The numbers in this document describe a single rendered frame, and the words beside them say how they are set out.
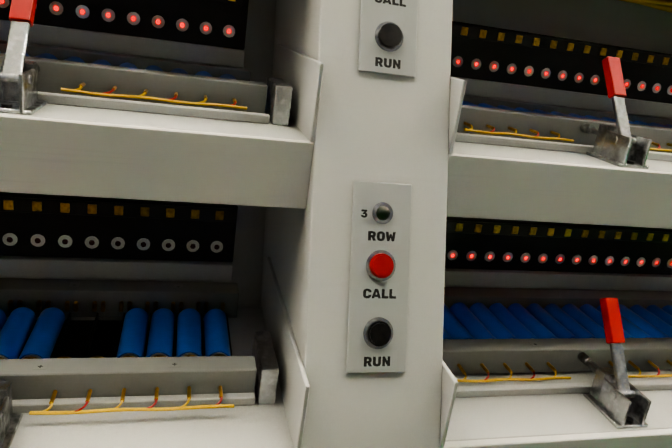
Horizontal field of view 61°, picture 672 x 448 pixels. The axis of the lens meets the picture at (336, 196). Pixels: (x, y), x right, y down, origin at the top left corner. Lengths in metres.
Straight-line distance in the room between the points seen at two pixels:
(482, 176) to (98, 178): 0.25
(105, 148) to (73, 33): 0.20
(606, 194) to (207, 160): 0.29
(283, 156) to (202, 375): 0.16
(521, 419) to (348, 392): 0.14
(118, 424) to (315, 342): 0.13
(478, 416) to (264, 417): 0.15
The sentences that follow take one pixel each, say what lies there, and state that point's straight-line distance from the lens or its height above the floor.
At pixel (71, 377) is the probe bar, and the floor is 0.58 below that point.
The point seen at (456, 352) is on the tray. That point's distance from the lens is 0.48.
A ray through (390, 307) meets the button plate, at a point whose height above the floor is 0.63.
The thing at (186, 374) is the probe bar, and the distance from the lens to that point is 0.41.
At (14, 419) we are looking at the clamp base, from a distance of 0.42.
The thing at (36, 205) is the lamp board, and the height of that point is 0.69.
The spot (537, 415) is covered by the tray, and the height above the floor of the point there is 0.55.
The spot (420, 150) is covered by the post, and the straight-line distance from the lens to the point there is 0.39.
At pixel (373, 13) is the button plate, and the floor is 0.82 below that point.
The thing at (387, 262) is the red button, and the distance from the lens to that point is 0.37.
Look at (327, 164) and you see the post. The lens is 0.37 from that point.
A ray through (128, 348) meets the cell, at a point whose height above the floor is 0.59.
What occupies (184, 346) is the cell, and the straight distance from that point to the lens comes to 0.44.
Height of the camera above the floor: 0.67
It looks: 4 degrees up
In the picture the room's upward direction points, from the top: 2 degrees clockwise
